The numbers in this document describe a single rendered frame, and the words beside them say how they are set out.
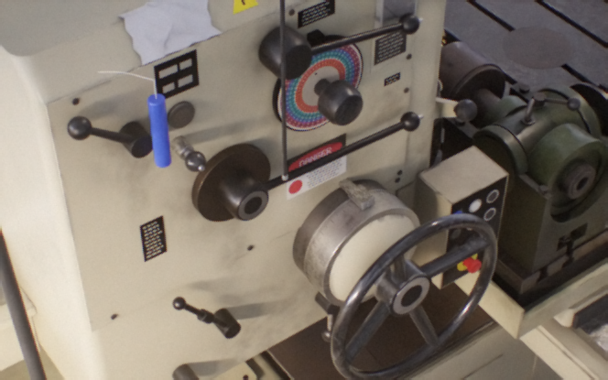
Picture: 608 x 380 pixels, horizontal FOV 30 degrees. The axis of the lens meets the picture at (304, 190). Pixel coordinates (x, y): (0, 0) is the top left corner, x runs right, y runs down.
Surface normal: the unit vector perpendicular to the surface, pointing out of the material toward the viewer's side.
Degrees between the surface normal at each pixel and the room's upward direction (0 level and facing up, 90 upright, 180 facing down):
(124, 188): 90
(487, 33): 0
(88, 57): 45
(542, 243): 90
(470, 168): 0
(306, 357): 0
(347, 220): 22
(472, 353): 90
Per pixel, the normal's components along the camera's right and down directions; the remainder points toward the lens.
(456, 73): -0.38, -0.45
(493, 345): 0.58, 0.56
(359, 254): 0.23, 0.35
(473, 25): 0.00, -0.73
